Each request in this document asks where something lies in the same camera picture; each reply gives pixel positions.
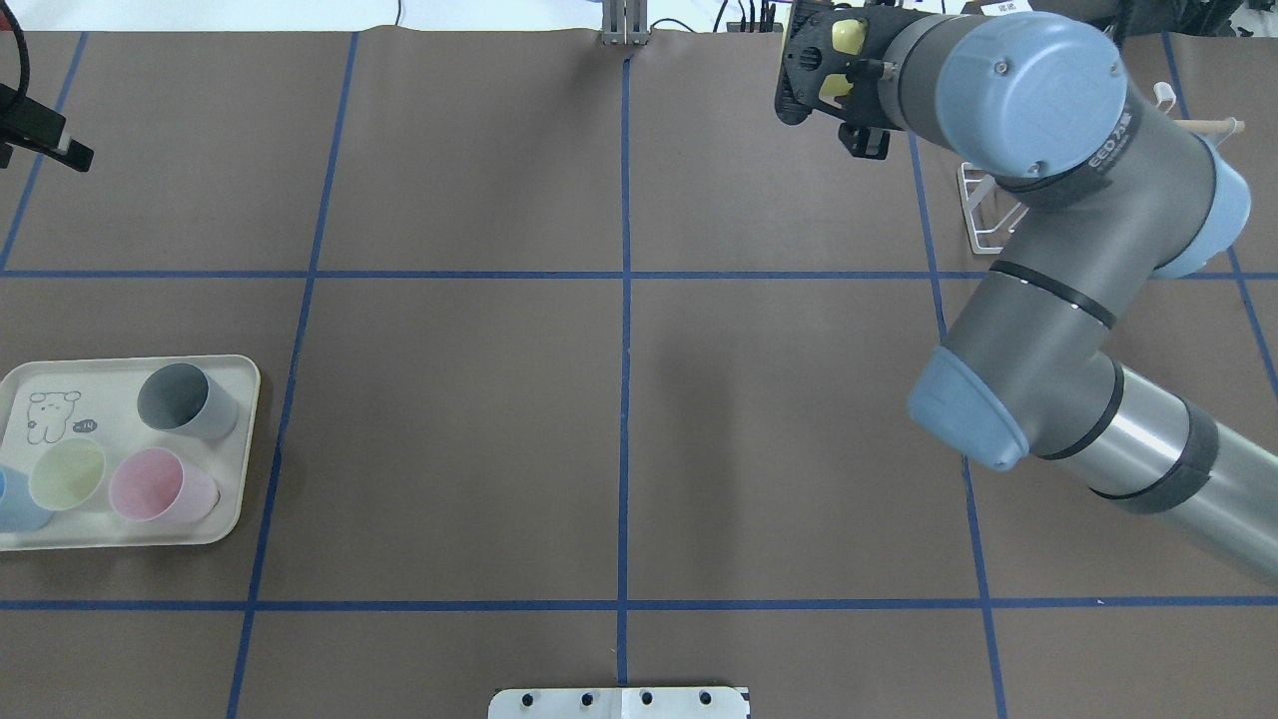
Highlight grey cup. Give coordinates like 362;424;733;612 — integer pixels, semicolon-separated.
135;361;239;441

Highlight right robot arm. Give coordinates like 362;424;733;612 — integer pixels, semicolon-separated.
773;1;1275;581

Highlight cream plastic tray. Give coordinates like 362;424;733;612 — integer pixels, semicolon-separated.
1;355;261;550

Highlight black cables at table edge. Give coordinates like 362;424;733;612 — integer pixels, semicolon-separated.
649;0;790;34

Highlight pink cup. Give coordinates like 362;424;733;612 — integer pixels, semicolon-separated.
109;447;220;524

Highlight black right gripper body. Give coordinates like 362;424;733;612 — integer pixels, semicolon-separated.
774;1;930;161

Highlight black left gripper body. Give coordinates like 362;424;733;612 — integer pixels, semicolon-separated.
1;86;46;167

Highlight yellow cup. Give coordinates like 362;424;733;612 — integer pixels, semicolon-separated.
819;19;868;105

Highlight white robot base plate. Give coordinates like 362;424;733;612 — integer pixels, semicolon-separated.
487;686;751;718

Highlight aluminium frame post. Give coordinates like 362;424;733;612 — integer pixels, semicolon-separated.
599;0;651;47

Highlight white wire cup rack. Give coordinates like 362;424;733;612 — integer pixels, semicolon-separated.
959;89;1251;278

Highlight pale green cup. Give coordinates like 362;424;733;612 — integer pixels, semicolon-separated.
29;437;110;513

